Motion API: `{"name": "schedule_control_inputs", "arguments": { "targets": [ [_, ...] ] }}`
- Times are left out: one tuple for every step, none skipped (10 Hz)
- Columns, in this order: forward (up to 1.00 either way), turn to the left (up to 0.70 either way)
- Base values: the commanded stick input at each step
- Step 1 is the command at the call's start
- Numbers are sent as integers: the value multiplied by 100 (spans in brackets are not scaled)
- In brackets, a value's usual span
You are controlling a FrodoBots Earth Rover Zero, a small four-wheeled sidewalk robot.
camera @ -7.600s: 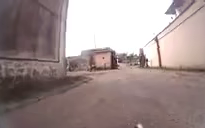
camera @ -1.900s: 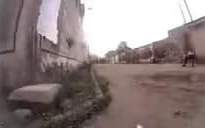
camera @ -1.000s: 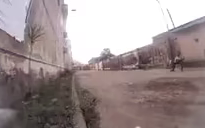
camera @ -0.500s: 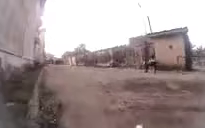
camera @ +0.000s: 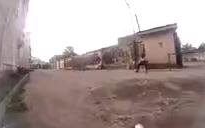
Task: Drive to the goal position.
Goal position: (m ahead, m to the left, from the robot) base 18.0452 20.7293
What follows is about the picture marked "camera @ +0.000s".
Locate tree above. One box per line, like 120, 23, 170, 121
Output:
61, 45, 78, 60

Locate trees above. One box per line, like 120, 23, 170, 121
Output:
181, 41, 205, 53

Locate low building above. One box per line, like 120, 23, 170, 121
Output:
181, 45, 205, 63

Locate strip of weeds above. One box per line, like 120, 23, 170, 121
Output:
5, 87, 30, 114

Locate person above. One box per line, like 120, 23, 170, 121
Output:
135, 53, 150, 74

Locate pole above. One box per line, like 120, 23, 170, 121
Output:
134, 13, 142, 33

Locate beige building with dark roof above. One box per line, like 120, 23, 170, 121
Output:
117, 23, 184, 70

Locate low brown wall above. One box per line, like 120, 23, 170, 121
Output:
63, 45, 135, 71

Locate brown dirt road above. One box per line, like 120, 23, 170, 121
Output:
3, 61, 205, 128

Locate robot's own part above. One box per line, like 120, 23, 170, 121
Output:
134, 123, 145, 128

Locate concrete kerb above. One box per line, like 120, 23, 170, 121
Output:
0, 71, 31, 128

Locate grey concrete building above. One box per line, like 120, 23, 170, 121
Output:
0, 0, 32, 77

